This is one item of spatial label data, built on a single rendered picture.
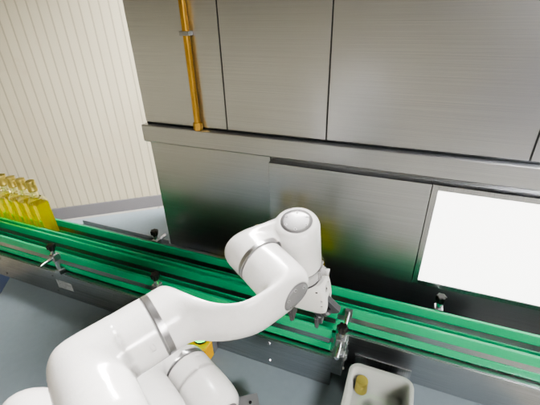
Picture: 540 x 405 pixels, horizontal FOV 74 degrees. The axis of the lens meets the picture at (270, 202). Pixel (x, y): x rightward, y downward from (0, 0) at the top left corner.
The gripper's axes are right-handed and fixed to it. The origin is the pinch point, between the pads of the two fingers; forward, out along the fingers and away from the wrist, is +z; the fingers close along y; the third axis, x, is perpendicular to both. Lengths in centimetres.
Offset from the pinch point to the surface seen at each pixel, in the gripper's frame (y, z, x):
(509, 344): -49, 35, -25
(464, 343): -36, 29, -19
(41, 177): 285, 108, -114
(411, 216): -18.2, 7.7, -41.4
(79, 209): 266, 145, -116
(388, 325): -17.3, 29.8, -18.7
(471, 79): -25, -27, -54
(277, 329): 12.8, 30.8, -8.6
